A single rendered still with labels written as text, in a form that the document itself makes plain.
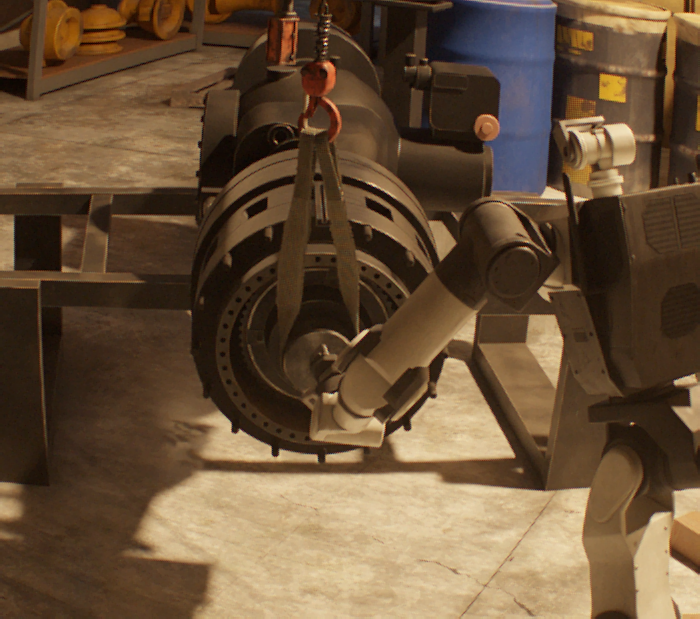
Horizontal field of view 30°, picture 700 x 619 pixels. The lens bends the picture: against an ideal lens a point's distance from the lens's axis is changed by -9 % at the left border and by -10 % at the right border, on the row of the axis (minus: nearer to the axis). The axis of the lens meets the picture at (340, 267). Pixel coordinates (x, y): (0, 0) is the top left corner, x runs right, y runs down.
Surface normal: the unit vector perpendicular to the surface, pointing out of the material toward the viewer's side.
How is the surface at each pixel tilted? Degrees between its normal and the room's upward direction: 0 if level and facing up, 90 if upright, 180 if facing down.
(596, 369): 108
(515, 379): 0
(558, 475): 90
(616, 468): 90
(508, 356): 0
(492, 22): 90
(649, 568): 69
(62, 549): 0
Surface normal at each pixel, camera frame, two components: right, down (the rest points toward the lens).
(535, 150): 0.67, 0.27
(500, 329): 0.13, 0.31
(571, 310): -0.89, 0.36
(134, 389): 0.06, -0.95
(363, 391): -0.40, 0.23
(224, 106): 0.07, -0.72
